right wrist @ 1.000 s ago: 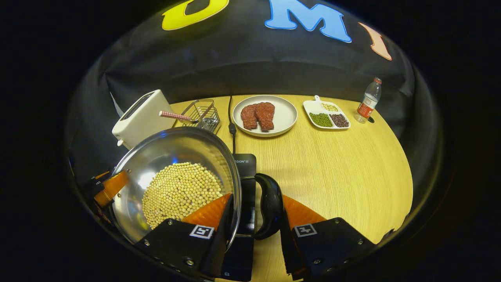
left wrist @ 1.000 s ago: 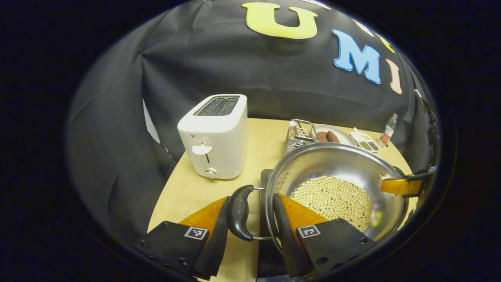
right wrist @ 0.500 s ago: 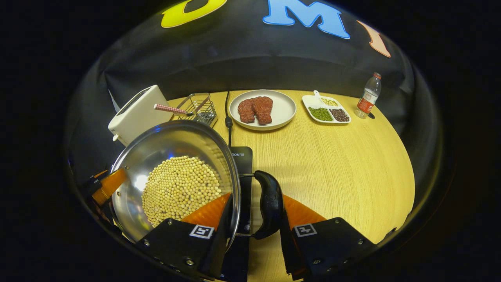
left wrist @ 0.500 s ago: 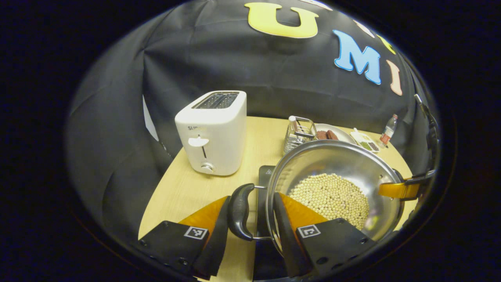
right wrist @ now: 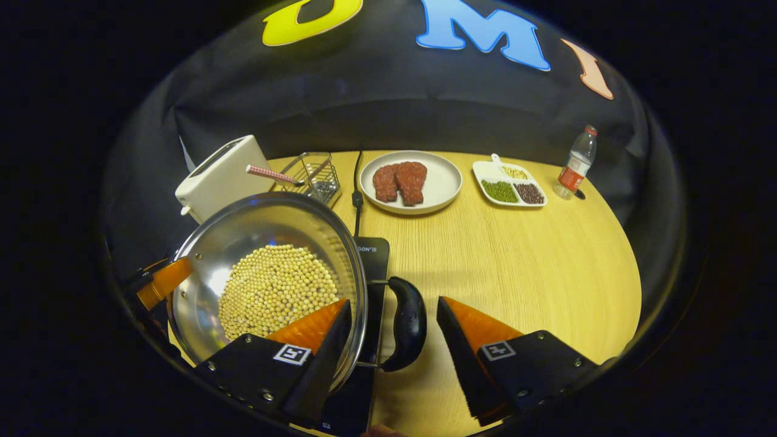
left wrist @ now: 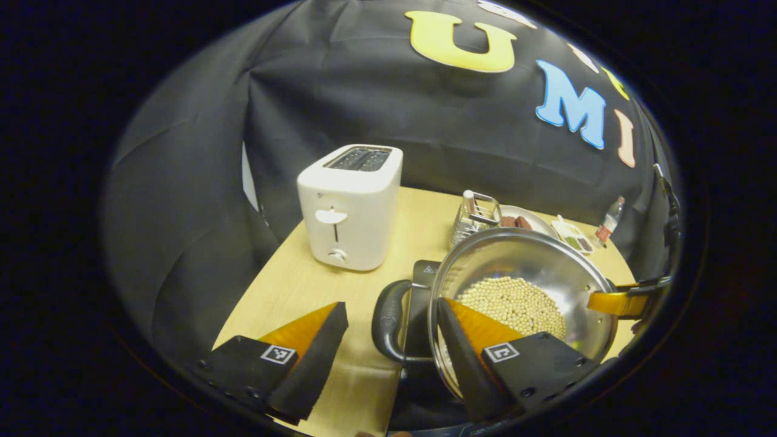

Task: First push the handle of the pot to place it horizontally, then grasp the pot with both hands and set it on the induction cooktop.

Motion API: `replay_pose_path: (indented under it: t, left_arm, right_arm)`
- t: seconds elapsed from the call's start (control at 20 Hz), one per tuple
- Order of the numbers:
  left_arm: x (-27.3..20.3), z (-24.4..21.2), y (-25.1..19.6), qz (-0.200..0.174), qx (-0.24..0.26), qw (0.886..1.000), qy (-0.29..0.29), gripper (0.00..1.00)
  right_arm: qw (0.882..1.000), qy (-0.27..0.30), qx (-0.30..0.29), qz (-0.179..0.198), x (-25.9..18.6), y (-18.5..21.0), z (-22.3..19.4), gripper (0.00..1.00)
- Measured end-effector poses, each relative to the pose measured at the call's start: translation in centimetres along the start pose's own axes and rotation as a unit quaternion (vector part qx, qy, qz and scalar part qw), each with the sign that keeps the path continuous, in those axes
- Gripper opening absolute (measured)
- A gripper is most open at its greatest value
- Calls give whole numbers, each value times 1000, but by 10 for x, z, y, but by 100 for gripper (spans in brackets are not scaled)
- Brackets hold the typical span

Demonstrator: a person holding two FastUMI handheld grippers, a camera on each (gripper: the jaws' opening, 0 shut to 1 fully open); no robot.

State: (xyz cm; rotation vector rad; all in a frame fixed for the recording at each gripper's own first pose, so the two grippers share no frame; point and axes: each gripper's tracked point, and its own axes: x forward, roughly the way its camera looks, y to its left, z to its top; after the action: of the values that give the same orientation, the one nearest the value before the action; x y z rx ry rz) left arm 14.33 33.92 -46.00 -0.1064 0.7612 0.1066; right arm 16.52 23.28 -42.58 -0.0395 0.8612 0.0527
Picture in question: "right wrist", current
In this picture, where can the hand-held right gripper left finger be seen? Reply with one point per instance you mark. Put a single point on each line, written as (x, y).
(322, 376)

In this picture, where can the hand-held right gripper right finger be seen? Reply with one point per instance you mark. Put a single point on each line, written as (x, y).
(464, 364)

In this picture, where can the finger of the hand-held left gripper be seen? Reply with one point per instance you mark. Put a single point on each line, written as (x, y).
(164, 282)

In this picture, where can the black induction cooktop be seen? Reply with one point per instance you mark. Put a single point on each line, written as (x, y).
(373, 261)

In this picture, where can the pile of soybeans in pot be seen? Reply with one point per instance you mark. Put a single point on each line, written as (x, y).
(276, 291)

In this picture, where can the white toaster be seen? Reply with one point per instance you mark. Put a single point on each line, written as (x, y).
(224, 182)

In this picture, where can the pink striped straw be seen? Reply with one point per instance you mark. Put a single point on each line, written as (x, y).
(270, 174)

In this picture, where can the green mung beans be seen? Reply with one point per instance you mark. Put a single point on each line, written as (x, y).
(499, 191)

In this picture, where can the dark red beans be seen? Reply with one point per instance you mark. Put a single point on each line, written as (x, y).
(530, 193)

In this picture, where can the white round plate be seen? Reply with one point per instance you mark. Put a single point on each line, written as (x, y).
(443, 182)

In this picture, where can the red meat piece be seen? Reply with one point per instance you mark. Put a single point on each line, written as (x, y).
(411, 182)
(385, 182)

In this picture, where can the white divided dish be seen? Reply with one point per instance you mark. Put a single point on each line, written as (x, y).
(485, 170)

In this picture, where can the small soybean portion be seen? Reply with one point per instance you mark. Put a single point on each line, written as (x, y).
(515, 173)

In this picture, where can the clear water bottle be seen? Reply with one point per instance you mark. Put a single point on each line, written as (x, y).
(575, 164)

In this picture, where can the black backdrop cloth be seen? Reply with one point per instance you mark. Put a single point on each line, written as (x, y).
(394, 103)

